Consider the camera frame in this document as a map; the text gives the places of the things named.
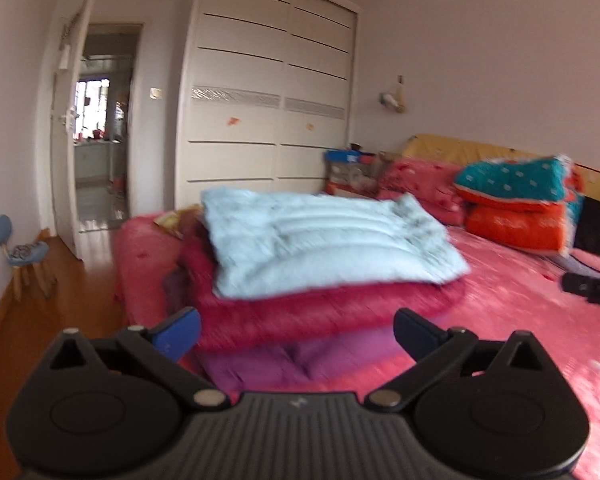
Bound blue storage box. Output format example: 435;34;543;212
324;150;381;197

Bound red down jacket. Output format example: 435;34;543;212
178;223;467;353

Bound yellow headboard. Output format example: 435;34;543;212
402;133;600;200

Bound wall light switch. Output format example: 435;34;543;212
149;87;162;100

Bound black bag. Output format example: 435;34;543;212
574;196;600;256

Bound light blue down jacket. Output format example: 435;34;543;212
201;188;469;300

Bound white sliding wardrobe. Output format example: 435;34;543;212
174;0;358;208

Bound pink bed with blanket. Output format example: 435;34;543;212
114;217;600;479

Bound pink pillow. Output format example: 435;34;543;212
376;157;465;226

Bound purple down jacket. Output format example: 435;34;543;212
182;324;413;396

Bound orange teal folded quilt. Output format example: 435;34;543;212
454;155;583;256

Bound white door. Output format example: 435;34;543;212
50;0;95;260

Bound folded pink purple blankets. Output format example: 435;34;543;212
546;248;600;278

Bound small blue chair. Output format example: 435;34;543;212
0;214;57;302

